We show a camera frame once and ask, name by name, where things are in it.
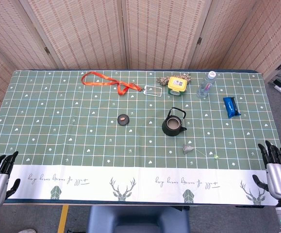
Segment small grey tea bag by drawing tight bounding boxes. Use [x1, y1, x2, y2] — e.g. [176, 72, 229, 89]
[182, 145, 220, 160]

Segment black teapot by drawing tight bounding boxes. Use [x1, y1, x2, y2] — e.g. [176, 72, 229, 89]
[161, 107, 187, 136]

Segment black teapot lid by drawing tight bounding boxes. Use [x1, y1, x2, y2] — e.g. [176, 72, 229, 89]
[117, 114, 130, 126]

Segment blue tissue packet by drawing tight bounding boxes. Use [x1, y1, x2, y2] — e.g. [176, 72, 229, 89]
[222, 96, 242, 119]

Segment green grid tablecloth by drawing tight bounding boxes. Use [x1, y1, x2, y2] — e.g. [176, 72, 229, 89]
[0, 69, 281, 206]

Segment clear plastic water bottle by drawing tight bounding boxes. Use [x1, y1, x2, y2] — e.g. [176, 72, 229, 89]
[196, 70, 216, 99]

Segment yellow lidded container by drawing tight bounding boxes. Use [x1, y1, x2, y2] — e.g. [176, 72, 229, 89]
[167, 76, 188, 96]

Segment blue chair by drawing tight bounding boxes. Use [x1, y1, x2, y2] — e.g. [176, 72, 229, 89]
[86, 205, 191, 233]

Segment clear badge holder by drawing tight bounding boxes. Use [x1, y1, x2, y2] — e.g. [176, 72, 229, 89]
[143, 84, 163, 97]

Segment woven folding screen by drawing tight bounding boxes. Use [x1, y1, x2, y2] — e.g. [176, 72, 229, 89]
[0, 0, 281, 129]

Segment beige rope bundle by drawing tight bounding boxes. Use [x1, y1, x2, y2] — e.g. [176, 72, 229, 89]
[156, 73, 192, 86]

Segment orange lanyard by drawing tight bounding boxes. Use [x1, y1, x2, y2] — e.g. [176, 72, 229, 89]
[81, 71, 143, 96]

